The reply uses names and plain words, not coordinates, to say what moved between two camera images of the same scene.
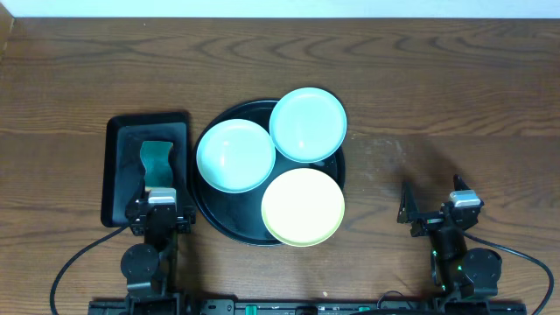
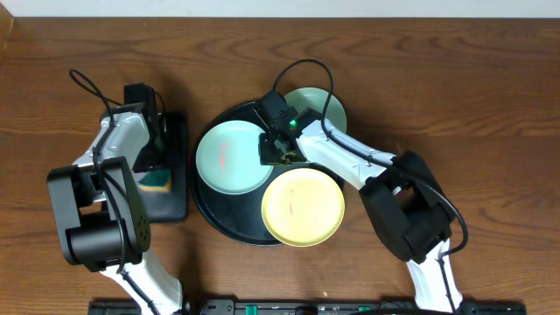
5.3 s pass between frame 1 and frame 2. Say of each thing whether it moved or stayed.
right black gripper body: moved
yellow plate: stayed
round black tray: stayed
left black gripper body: moved
